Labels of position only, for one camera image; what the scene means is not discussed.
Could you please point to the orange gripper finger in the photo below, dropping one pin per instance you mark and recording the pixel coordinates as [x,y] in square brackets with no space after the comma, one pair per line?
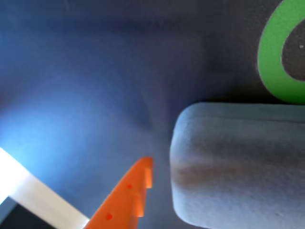
[119,202]

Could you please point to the grey square USB charger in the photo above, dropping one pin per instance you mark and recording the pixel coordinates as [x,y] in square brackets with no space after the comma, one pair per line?
[238,167]

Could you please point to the dark mat with WOWROBO print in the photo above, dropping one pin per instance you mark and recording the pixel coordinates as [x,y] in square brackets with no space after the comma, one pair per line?
[95,71]

